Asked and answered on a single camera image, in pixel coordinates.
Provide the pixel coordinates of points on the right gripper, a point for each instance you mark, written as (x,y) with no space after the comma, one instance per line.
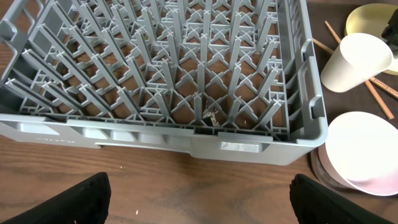
(389,34)

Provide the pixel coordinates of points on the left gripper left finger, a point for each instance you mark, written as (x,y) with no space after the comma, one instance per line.
(85,202)

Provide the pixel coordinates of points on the grey dish rack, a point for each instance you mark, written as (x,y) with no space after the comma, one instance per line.
(223,80)

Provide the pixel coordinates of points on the white paper cup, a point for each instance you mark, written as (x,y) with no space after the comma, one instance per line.
(358,58)

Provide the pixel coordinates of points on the white pink bowl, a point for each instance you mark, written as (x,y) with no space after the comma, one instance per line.
(360,152)

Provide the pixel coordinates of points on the yellow plate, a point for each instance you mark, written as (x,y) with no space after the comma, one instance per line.
(366,24)

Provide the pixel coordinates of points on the dark brown serving tray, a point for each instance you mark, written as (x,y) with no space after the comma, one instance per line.
(357,99)

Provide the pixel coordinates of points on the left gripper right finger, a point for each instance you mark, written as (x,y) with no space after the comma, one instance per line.
(314,203)

